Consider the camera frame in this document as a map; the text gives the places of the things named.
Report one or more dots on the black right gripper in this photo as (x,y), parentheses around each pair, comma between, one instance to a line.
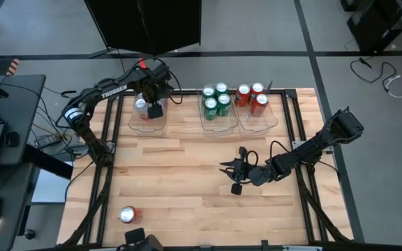
(257,174)

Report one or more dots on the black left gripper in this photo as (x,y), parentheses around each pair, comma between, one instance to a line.
(155,82)

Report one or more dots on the pink white Spindrift can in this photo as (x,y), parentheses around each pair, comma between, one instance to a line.
(141,104)

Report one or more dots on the clear plastic bin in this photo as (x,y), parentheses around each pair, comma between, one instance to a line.
(218,127)
(260,125)
(148,127)

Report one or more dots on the green Sprite soda can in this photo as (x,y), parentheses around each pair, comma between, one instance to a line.
(224,99)
(210,103)
(208,92)
(221,88)

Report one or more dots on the red soda can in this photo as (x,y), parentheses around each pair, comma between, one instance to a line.
(244,90)
(127,214)
(257,88)
(262,100)

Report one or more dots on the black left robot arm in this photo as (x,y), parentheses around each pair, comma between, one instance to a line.
(113,91)

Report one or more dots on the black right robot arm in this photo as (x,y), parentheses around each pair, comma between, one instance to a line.
(319,143)

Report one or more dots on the black fabric divider screen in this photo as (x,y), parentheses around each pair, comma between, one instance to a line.
(145,24)

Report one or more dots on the grey power brick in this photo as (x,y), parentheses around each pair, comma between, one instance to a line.
(77,149)

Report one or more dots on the white label strip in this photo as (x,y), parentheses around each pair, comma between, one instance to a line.
(302,248)

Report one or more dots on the black power strip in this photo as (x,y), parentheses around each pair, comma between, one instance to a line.
(47,141)

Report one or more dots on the black desk crossbar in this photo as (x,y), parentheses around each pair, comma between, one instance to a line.
(47,162)

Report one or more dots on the dark grey desk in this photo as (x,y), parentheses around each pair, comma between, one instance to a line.
(16,104)

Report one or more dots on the orange black striped marker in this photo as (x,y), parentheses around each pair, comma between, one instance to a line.
(13,66)

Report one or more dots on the white flat panel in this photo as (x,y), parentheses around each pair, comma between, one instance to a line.
(47,188)

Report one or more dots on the small black desk device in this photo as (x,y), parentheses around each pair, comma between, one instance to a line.
(11,138)

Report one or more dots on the black caster wheel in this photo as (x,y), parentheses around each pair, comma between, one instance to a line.
(29,234)

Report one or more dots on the black equipment cases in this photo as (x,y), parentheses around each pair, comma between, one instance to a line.
(379,24)

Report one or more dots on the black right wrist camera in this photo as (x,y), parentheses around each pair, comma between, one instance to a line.
(236,189)

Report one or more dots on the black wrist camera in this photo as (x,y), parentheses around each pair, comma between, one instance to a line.
(155,111)
(236,189)

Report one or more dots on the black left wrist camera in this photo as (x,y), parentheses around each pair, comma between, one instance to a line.
(155,111)

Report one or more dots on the black aluminium table frame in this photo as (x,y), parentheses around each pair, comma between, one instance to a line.
(183,92)

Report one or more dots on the silver mounting bracket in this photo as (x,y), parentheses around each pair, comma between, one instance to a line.
(297,144)

